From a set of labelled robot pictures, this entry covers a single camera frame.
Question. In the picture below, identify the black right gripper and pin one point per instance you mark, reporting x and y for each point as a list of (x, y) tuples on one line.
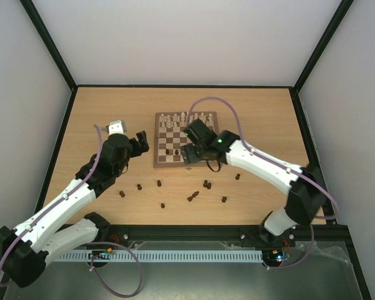
[(193, 152)]

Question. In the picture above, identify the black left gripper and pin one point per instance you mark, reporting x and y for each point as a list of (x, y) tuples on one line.
[(137, 150)]

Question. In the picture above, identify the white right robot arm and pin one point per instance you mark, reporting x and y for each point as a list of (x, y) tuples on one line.
[(303, 186)]

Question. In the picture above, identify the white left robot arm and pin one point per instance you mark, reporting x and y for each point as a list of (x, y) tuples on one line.
[(30, 247)]

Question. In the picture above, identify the wooden chess board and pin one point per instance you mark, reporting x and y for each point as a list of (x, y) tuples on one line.
[(174, 138)]

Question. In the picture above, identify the dark fallen king piece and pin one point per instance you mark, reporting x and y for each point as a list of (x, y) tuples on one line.
[(192, 196)]

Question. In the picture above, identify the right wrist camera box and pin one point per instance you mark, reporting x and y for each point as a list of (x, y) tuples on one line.
[(198, 133)]

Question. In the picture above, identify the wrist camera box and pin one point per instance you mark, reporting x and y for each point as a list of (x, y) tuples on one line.
[(198, 133), (117, 127)]

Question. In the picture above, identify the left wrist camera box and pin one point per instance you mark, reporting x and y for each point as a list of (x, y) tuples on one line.
[(117, 127)]

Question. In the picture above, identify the grey slotted cable duct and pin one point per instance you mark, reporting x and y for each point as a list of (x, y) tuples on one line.
[(179, 256)]

